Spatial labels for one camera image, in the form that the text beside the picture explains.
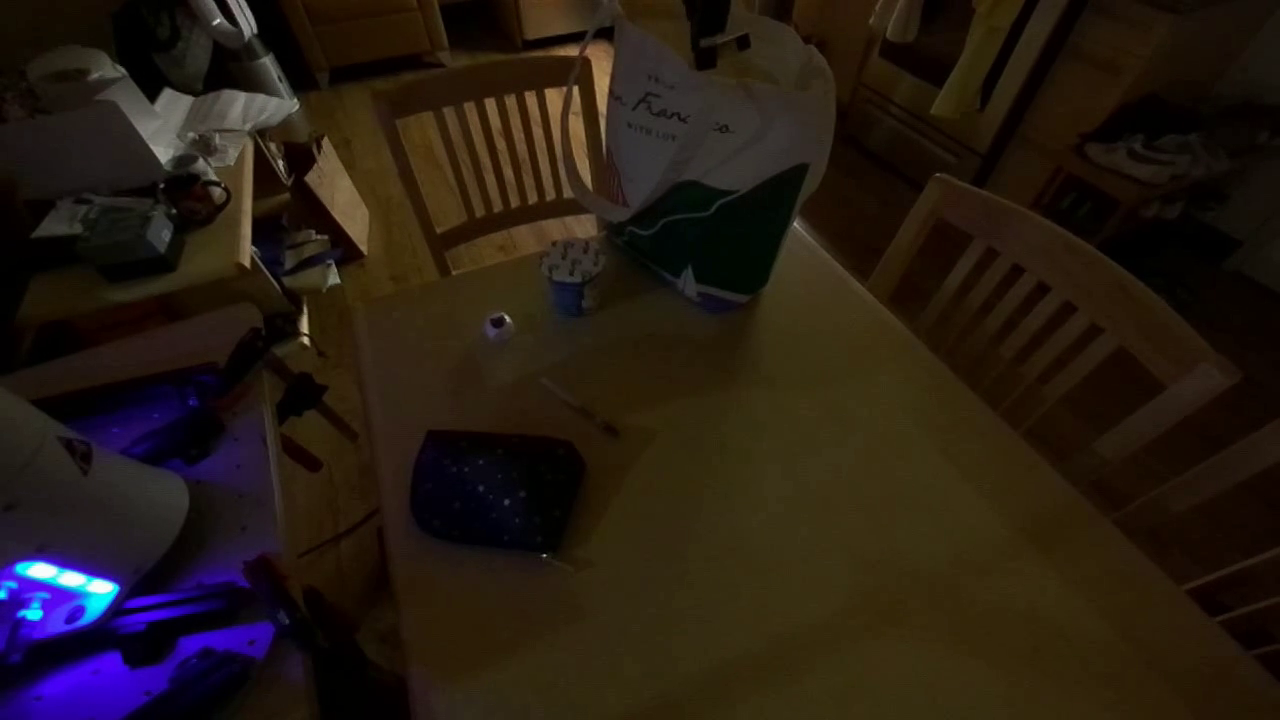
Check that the blue lidded cup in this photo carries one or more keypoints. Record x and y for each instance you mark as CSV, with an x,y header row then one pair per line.
x,y
570,271

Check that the wooden chair at table side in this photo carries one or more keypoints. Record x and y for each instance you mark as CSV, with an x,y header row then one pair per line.
x,y
1102,379

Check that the cluttered side table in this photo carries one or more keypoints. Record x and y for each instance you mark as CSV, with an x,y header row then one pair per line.
x,y
136,201

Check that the white paper bag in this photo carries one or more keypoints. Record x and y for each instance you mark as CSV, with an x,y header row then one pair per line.
x,y
708,164

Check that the dark star-patterned pouch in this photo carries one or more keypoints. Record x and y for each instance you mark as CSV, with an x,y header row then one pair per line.
x,y
497,490

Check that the wooden chair at table end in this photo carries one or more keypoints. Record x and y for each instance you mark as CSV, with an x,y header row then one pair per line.
x,y
493,146

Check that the thin pen on table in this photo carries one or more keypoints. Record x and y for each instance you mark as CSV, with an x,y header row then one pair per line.
x,y
578,408

